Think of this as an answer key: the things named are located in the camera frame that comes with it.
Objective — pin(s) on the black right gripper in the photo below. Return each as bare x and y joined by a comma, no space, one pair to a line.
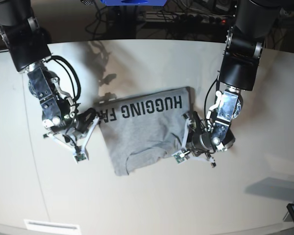
77,130

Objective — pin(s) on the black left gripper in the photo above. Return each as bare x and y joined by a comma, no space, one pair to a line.
197,141

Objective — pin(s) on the grey T-shirt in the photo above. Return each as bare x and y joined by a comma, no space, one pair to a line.
141,130

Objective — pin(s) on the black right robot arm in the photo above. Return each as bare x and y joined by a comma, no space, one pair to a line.
28,47

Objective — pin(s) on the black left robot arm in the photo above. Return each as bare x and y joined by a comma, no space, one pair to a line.
244,45

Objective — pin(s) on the white label strip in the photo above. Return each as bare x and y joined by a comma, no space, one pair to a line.
51,224

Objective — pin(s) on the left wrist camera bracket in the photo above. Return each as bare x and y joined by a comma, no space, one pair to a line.
183,154

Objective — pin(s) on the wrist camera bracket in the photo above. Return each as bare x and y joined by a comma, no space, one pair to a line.
183,154
78,148

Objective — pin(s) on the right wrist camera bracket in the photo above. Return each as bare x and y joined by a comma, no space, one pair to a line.
78,148

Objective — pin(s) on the blue plastic mount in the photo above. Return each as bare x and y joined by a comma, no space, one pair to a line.
134,2

